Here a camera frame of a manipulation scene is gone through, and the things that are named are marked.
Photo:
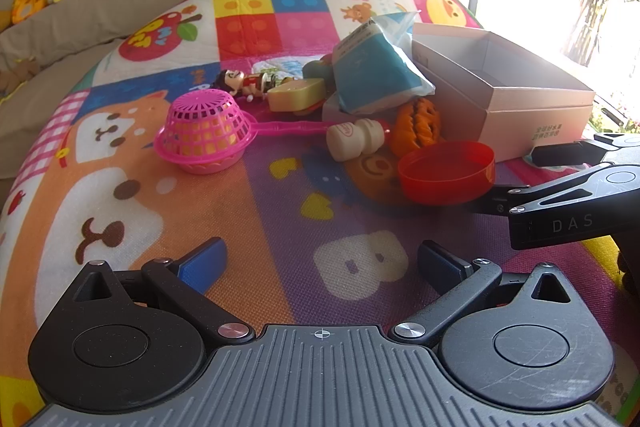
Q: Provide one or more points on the colourful printed play mat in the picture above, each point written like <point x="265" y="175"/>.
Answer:
<point x="150" y="207"/>

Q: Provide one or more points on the pink toy strainer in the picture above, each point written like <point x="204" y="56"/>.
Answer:
<point x="205" y="127"/>

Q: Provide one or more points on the green pink turtle toy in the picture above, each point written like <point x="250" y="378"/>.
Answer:
<point x="317" y="68"/>

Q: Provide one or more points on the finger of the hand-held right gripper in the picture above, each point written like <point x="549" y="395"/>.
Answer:
<point x="565" y="154"/>
<point x="575" y="189"/>

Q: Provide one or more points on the pale cardboard box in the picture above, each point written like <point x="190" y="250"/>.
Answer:
<point x="525" y="122"/>

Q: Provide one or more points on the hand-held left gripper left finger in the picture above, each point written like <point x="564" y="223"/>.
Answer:
<point x="205" y="264"/>

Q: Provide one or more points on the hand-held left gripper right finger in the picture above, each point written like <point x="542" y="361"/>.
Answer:
<point x="440" y="267"/>

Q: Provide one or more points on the yellow cat-shaped toy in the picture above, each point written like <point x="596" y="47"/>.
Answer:
<point x="295" y="96"/>

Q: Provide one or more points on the red plastic bowl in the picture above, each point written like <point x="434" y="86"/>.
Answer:
<point x="440" y="182"/>

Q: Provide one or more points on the white toy bottle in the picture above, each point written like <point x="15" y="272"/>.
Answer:
<point x="350" y="139"/>

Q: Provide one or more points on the orange toy pumpkin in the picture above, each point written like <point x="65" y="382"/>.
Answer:
<point x="415" y="127"/>

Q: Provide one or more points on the blue white packet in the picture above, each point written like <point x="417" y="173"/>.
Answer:
<point x="375" y="72"/>

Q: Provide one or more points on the beige sofa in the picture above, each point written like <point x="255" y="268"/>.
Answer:
<point x="75" y="17"/>

